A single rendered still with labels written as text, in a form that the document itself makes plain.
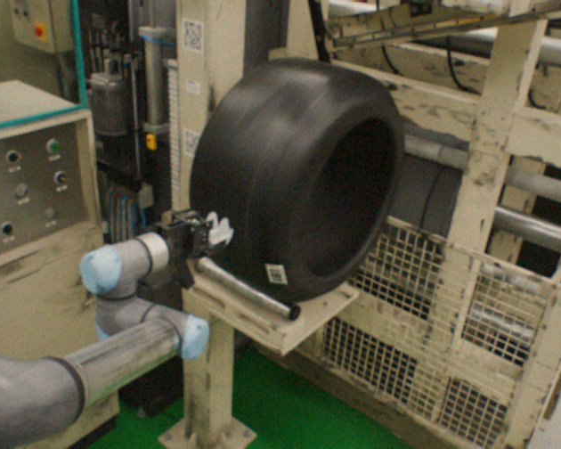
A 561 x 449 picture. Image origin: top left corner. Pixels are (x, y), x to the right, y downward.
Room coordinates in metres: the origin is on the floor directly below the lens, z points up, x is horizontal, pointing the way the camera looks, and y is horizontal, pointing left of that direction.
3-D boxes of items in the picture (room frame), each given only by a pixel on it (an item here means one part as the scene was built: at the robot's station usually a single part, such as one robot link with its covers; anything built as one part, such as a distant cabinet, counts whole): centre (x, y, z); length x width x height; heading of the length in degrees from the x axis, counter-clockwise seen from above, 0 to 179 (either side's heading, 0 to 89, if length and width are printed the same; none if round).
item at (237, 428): (1.56, 0.22, 0.02); 0.27 x 0.27 x 0.04; 53
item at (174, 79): (1.58, 0.30, 1.19); 0.05 x 0.04 x 0.48; 143
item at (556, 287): (1.54, -0.38, 0.65); 0.90 x 0.02 x 0.70; 53
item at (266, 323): (1.31, 0.09, 0.83); 0.36 x 0.09 x 0.06; 53
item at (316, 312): (1.42, 0.00, 0.80); 0.37 x 0.36 x 0.02; 143
